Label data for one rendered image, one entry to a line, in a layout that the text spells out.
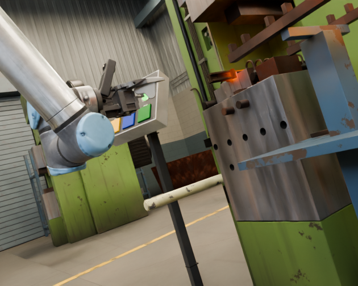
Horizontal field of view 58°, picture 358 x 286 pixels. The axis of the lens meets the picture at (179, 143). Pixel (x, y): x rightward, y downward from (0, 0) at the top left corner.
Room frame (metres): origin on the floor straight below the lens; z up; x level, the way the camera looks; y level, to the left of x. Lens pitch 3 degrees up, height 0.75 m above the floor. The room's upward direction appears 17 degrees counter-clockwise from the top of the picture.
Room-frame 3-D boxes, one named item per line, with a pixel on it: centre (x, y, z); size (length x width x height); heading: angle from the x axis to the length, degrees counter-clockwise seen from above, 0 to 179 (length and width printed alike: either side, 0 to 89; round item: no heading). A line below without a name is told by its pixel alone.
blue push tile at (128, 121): (1.51, 0.19, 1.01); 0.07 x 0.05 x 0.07; 57
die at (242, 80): (1.30, -0.42, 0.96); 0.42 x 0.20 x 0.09; 122
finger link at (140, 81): (0.91, 0.08, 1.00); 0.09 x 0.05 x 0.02; 86
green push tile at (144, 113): (1.46, 0.11, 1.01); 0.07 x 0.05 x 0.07; 57
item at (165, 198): (1.43, 0.02, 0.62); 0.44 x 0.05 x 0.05; 122
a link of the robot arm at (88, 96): (0.87, 0.21, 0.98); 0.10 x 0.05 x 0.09; 32
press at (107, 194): (6.18, 1.63, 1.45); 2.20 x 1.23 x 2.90; 127
